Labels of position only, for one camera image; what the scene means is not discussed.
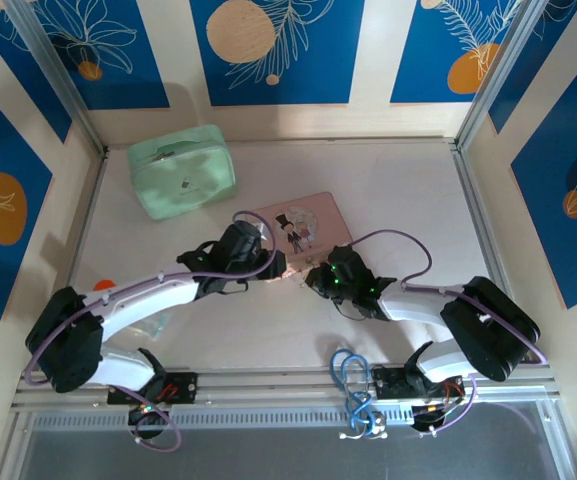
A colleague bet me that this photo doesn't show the perforated grey cable duct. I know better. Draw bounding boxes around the perforated grey cable duct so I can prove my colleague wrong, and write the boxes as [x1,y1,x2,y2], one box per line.
[26,408,419,432]

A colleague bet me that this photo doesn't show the right aluminium corner post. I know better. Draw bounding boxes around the right aluminium corner post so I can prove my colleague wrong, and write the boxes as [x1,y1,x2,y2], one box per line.
[454,0,555,152]

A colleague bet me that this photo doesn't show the clear plastic packet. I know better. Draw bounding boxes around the clear plastic packet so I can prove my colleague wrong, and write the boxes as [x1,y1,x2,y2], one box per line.
[130,309,172,343]

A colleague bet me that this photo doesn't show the right black controller board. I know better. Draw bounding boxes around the right black controller board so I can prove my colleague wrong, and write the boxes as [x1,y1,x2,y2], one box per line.
[410,403,450,432]

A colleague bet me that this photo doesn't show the aluminium front rail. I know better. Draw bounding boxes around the aluminium front rail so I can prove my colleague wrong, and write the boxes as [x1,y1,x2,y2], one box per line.
[10,360,562,415]

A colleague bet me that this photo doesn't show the blue poster with orange oval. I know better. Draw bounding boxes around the blue poster with orange oval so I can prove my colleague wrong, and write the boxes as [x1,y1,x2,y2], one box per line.
[0,71,55,322]

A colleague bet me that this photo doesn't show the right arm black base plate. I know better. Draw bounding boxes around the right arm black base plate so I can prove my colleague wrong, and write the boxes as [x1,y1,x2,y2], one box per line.
[370,363,470,402]

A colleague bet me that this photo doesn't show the blue poster with orange fruit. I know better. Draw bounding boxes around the blue poster with orange fruit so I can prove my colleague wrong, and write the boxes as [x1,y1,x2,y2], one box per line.
[389,0,525,105]

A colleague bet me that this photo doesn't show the blue poster with peach circle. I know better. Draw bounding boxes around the blue poster with peach circle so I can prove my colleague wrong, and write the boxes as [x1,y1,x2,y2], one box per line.
[189,0,367,108]

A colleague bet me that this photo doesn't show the pink tin box with couple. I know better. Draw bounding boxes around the pink tin box with couple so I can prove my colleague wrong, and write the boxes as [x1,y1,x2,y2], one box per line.
[249,191,355,284]

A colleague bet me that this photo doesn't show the left aluminium corner post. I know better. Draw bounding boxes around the left aluminium corner post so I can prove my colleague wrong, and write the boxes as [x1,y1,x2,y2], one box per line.
[3,0,110,157]

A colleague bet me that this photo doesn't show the black controller board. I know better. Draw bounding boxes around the black controller board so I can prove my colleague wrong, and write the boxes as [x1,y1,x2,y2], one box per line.
[126,403,172,430]
[410,403,450,432]

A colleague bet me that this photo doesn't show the aluminium corner post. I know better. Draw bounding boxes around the aluminium corner post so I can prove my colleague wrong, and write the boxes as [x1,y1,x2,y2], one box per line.
[3,0,110,157]
[454,0,555,152]

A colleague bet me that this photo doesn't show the blue coiled cable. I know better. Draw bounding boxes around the blue coiled cable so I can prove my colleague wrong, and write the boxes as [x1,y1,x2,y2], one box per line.
[329,348,387,442]

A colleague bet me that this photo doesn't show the left black controller board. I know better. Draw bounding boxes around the left black controller board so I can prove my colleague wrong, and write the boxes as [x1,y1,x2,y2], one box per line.
[126,403,172,430]

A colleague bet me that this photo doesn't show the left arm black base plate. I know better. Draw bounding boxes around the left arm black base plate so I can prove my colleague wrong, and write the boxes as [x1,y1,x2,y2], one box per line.
[106,370,201,407]

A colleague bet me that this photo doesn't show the blue poster with white flower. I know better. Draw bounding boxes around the blue poster with white flower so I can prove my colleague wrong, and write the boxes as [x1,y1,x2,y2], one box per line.
[31,0,172,112]

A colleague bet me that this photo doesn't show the mint green zip pouch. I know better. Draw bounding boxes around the mint green zip pouch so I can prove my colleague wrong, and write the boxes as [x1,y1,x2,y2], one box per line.
[126,123,239,222]

